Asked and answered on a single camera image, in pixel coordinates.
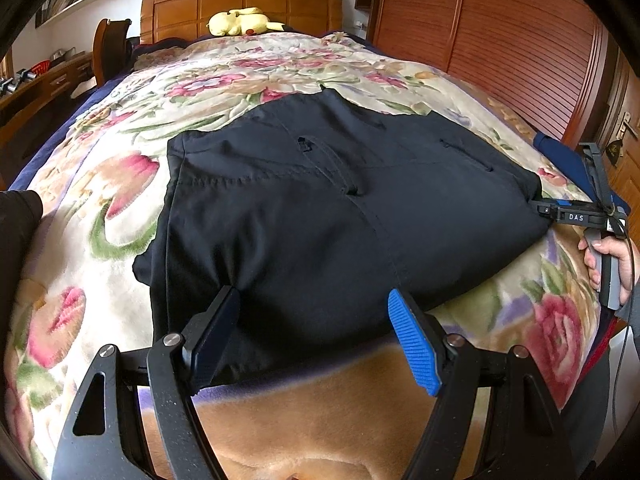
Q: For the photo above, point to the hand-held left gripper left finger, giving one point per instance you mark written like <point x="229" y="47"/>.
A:
<point x="215" y="330"/>

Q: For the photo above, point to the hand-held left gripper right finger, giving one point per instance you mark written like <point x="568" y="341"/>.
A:
<point x="415" y="345"/>

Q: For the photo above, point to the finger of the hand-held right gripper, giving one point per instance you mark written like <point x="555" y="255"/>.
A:
<point x="597" y="175"/>
<point x="575" y="217"/>

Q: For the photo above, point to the black coat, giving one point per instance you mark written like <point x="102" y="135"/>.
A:
<point x="325" y="220"/>

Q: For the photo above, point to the person's right hand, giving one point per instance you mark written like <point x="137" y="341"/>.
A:
<point x="624" y="260"/>

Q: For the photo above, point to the wooden door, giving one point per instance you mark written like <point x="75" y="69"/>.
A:
<point x="627" y="175"/>

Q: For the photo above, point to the navy blue cloth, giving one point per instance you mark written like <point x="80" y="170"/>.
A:
<point x="550" y="145"/>

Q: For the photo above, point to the wooden slatted wardrobe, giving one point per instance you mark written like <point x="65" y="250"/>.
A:
<point x="500" y="25"/>

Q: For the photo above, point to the floral blanket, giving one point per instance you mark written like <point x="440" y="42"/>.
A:
<point x="100" y="170"/>

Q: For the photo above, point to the person's dark clothing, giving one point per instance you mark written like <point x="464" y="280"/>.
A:
<point x="17" y="245"/>

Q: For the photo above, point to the dark blue bed sheet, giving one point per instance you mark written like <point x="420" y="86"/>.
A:
<point x="55" y="140"/>

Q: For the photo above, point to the wooden desk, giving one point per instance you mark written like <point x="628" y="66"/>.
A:
<point x="45" y="90"/>

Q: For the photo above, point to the dark wooden chair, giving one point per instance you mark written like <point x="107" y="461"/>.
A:
<point x="102" y="45"/>

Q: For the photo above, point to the yellow plush toy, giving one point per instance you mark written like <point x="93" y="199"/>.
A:
<point x="240" y="22"/>

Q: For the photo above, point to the red basket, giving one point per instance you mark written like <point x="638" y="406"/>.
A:
<point x="42" y="66"/>

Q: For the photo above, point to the wooden headboard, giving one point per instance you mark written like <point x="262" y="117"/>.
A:
<point x="280" y="2"/>

